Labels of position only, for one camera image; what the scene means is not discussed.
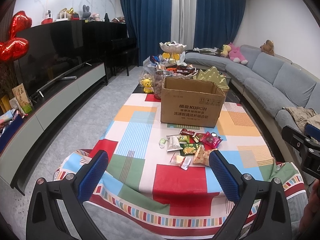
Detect white grey snack packet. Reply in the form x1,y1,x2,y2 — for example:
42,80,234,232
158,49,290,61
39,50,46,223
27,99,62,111
167,136,182,152

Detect grey rabbit plush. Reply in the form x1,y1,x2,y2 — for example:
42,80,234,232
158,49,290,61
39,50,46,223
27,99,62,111
82,4,91,20

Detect brown cardboard box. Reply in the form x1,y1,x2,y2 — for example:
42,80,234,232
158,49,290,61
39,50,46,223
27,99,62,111
161,77,226,127

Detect gold Fortune biscuits bag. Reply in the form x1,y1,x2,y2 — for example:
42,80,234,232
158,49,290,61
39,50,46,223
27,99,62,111
193,145,214,166

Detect red foil balloon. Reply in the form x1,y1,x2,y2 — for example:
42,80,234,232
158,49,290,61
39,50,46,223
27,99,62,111
1,10,32,63

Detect blue curtains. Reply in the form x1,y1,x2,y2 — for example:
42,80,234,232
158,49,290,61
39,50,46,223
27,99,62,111
120,0,247,65

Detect grey curved sofa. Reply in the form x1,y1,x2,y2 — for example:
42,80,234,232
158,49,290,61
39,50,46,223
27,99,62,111
184,44,320,156

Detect two-tier lotus snack stand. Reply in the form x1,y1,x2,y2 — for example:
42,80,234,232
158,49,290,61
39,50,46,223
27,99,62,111
156,41,198,79

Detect green cracker packet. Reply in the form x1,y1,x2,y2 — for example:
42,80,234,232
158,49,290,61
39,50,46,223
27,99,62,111
180,143,202,156

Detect person's right hand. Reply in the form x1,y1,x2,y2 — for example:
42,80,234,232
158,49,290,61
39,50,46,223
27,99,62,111
299,180,319,232

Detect clear jar of nuts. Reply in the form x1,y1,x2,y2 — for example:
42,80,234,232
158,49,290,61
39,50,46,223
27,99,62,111
153,70,172,100

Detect beige cloth on sofa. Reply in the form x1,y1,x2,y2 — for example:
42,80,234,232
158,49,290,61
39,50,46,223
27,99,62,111
283,107,320,133

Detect small pale green candy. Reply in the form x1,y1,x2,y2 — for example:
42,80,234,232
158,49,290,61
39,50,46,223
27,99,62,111
159,138,167,148

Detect gold foil snack packet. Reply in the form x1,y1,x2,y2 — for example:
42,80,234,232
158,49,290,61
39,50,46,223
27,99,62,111
193,133,205,143

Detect pink red hawthorn snack bag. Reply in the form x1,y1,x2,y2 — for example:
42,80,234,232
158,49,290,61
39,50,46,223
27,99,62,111
200,132,222,149

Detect light green durian candy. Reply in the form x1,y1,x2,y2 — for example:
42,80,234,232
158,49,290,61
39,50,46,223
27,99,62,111
178,135,190,144

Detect grey TV cabinet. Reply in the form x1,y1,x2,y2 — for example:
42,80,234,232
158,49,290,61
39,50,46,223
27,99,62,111
1,63,107,194

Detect red white cake packet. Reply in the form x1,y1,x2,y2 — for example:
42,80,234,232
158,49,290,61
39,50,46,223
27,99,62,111
170,153,192,171

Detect yellow bear figurine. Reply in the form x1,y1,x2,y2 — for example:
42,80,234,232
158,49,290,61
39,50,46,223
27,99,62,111
140,79,153,94

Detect pink plush toy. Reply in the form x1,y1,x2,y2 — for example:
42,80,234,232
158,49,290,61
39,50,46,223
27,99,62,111
228,42,248,65

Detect white sheer curtain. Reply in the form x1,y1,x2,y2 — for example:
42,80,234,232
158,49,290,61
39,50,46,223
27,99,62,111
171,0,197,49

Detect yellow plush toy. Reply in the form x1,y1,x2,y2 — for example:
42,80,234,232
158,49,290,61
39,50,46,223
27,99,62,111
220,44,232,57

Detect brown teddy bear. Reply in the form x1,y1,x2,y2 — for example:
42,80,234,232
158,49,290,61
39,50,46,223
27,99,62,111
260,40,274,56

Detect gold mountain-shaped tin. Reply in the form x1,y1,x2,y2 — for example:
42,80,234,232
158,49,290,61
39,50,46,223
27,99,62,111
193,67,229,94

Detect dark red candy packet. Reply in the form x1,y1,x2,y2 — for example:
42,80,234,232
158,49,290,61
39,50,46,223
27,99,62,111
180,128,195,137

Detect black television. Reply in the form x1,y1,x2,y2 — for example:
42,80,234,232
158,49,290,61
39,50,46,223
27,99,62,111
16,21,91,96

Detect colourful patchwork tablecloth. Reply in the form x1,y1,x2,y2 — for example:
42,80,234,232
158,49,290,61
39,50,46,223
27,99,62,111
54,93,307,239

